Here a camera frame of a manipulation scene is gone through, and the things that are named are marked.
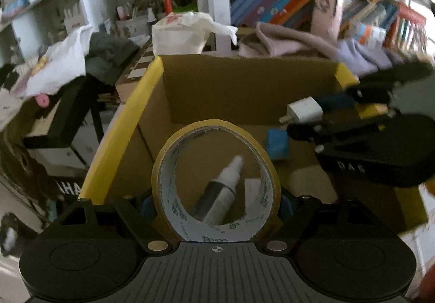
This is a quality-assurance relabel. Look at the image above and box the white cap dropper bottle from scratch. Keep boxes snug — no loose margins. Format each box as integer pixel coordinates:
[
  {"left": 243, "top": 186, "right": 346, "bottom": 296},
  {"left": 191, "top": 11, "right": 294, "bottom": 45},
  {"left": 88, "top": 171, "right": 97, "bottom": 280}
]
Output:
[{"left": 192, "top": 155, "right": 245, "bottom": 225}]

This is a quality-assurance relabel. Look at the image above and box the yellow cardboard box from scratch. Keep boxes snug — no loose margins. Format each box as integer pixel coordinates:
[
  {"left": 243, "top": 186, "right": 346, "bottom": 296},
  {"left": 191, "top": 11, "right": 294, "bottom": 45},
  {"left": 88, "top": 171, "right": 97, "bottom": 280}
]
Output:
[{"left": 79, "top": 54, "right": 429, "bottom": 239}]

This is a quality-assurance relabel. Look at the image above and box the white plastic bag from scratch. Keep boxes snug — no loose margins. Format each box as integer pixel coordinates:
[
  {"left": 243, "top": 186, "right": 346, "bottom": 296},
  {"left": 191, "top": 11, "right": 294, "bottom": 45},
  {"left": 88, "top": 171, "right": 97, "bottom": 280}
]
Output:
[{"left": 151, "top": 12, "right": 238, "bottom": 55}]

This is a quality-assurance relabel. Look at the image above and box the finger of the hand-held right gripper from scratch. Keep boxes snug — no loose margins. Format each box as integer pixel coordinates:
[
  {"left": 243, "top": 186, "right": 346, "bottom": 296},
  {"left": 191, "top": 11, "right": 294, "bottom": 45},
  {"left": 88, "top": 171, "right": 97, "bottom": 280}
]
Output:
[
  {"left": 286, "top": 114, "right": 396, "bottom": 152},
  {"left": 314, "top": 61, "right": 435, "bottom": 111}
]

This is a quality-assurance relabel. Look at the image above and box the white charger plug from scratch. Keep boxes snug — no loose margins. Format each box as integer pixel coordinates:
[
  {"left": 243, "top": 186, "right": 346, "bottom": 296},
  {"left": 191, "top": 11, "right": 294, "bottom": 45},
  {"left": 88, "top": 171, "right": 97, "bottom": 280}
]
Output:
[{"left": 279, "top": 96, "right": 324, "bottom": 125}]

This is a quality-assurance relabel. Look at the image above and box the white pen organizer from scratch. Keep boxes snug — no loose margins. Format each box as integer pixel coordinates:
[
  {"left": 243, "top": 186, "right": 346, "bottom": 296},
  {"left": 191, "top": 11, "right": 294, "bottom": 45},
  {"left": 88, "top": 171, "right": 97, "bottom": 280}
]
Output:
[{"left": 116, "top": 14, "right": 150, "bottom": 37}]

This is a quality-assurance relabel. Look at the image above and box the person's right forearm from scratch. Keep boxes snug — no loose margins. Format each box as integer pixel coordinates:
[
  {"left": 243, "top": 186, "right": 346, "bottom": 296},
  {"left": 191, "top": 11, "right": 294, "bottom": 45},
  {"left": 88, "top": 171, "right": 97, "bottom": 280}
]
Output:
[{"left": 408, "top": 265, "right": 435, "bottom": 303}]

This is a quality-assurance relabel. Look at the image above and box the orange and white box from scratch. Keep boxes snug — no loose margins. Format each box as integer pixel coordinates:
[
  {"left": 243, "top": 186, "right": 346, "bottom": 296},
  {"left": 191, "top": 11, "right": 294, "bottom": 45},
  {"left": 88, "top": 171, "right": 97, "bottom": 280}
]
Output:
[{"left": 352, "top": 23, "right": 388, "bottom": 49}]

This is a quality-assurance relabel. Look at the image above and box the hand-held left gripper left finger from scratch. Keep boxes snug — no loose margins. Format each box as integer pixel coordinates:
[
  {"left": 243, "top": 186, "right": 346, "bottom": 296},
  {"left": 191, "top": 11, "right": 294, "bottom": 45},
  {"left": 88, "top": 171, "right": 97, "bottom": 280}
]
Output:
[{"left": 58, "top": 195, "right": 169, "bottom": 254}]

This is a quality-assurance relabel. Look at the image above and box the lavender cloth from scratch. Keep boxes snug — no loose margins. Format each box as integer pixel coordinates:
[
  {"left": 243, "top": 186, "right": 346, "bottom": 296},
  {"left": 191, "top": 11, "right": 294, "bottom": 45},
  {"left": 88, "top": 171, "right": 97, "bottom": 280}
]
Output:
[{"left": 335, "top": 39, "right": 403, "bottom": 76}]

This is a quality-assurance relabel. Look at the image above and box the yellow tape roll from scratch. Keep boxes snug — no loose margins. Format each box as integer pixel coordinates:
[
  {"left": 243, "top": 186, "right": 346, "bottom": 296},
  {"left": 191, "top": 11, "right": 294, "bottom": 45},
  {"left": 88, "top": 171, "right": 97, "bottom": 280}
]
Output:
[{"left": 151, "top": 119, "right": 282, "bottom": 243}]

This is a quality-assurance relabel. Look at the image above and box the black lettered bag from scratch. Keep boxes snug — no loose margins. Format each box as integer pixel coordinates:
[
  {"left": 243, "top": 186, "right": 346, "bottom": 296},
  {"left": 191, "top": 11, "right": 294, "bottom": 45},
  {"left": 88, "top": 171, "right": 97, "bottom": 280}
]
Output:
[{"left": 51, "top": 174, "right": 85, "bottom": 202}]

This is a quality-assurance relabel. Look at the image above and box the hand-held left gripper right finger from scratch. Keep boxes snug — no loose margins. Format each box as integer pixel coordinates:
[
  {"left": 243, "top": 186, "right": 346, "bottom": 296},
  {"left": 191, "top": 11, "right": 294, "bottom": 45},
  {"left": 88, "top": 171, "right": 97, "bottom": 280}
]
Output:
[{"left": 265, "top": 195, "right": 378, "bottom": 252}]

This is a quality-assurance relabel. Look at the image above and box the black digital piano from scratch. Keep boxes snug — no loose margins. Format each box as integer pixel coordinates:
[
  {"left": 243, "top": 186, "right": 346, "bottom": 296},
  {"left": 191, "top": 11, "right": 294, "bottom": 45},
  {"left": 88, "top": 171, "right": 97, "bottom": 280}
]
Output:
[{"left": 22, "top": 79, "right": 102, "bottom": 149}]

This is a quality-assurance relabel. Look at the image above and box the white bookshelf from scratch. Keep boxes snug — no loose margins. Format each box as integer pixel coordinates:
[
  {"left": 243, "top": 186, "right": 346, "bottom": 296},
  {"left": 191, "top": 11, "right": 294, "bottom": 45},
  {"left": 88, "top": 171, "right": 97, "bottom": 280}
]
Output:
[{"left": 0, "top": 0, "right": 435, "bottom": 52}]

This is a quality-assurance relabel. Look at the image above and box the checkered board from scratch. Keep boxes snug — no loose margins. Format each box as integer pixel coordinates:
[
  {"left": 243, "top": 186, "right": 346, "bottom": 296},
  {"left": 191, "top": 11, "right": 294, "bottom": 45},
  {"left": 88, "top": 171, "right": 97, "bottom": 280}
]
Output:
[{"left": 127, "top": 40, "right": 153, "bottom": 81}]

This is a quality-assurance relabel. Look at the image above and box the row of leaning books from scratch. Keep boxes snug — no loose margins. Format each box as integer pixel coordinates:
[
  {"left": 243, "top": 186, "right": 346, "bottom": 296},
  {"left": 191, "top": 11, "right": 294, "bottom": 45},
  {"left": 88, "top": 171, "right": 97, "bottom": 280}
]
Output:
[{"left": 231, "top": 0, "right": 427, "bottom": 49}]

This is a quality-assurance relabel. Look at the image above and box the green pen holder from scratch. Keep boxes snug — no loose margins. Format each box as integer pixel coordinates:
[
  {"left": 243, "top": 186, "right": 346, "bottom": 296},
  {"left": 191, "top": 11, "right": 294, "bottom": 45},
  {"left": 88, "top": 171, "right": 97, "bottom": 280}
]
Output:
[{"left": 172, "top": 4, "right": 199, "bottom": 15}]

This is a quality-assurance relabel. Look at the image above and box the pink carton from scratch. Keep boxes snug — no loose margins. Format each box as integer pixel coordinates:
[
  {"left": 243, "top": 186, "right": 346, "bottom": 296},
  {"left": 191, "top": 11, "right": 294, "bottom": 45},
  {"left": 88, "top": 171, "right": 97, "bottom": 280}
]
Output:
[{"left": 310, "top": 0, "right": 344, "bottom": 40}]

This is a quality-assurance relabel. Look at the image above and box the blue wipes pack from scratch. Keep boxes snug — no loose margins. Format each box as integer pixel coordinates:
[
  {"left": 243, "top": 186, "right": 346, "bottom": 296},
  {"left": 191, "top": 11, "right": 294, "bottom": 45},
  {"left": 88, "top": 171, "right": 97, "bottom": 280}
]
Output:
[{"left": 2, "top": 0, "right": 29, "bottom": 13}]

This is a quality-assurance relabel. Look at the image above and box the blue sponge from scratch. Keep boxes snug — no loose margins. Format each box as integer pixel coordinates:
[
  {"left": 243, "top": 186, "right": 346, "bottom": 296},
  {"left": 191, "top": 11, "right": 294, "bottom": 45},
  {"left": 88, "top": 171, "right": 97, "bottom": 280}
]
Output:
[{"left": 265, "top": 129, "right": 291, "bottom": 161}]

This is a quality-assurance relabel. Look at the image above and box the dark grey cloth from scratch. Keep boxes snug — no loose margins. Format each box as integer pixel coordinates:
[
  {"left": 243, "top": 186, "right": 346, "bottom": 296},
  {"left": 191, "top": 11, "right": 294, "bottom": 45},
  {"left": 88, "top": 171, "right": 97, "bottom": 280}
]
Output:
[{"left": 85, "top": 32, "right": 141, "bottom": 86}]

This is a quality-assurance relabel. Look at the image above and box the pink cloth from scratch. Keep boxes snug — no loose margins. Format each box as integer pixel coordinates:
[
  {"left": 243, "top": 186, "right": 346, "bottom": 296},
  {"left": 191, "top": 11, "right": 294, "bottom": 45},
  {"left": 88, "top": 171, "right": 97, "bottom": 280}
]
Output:
[{"left": 238, "top": 22, "right": 337, "bottom": 59}]

